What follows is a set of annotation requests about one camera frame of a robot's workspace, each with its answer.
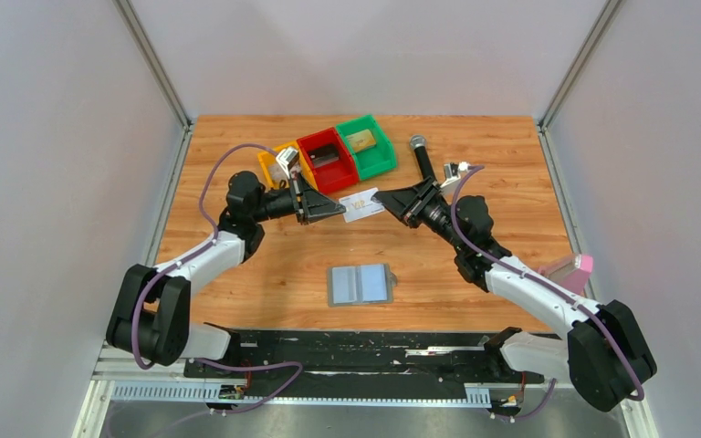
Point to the black handheld microphone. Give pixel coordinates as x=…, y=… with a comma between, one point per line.
x=418, y=144

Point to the yellow plastic bin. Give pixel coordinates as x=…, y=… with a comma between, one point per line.
x=265, y=159

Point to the gold card in green bin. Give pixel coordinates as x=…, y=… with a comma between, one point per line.
x=361, y=140

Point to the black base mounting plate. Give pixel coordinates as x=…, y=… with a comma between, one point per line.
x=367, y=365

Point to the black card in red bin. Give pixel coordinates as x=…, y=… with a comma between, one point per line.
x=324, y=155

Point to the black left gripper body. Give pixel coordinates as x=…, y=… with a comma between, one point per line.
x=279, y=203

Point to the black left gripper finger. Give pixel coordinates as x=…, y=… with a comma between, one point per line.
x=310, y=213
x=310, y=197

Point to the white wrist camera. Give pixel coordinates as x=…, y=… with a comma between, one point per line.
x=288, y=161
x=453, y=172

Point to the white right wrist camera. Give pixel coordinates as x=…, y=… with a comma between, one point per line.
x=453, y=172

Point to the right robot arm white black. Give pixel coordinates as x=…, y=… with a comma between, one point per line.
x=599, y=348

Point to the green plastic bin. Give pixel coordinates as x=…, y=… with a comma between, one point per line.
x=370, y=148

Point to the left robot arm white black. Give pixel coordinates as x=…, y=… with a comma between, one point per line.
x=151, y=316

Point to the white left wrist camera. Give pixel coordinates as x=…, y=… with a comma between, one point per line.
x=288, y=161

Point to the red plastic bin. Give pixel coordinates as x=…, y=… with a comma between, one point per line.
x=337, y=176

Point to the right aluminium frame post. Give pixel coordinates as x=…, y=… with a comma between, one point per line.
x=599, y=28

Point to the silver card in yellow bin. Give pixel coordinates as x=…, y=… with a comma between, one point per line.
x=278, y=176

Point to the left aluminium frame post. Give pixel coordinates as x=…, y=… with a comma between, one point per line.
x=142, y=41

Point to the pink card stand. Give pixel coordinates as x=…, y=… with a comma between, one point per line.
x=571, y=272

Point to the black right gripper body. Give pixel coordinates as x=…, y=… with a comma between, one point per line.
x=436, y=218

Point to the aluminium frame post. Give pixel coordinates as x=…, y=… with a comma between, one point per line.
x=599, y=28
x=142, y=41

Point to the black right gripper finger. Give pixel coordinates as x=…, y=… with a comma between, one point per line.
x=419, y=190
x=404, y=209

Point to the grey card holder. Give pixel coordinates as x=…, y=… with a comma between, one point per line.
x=360, y=285

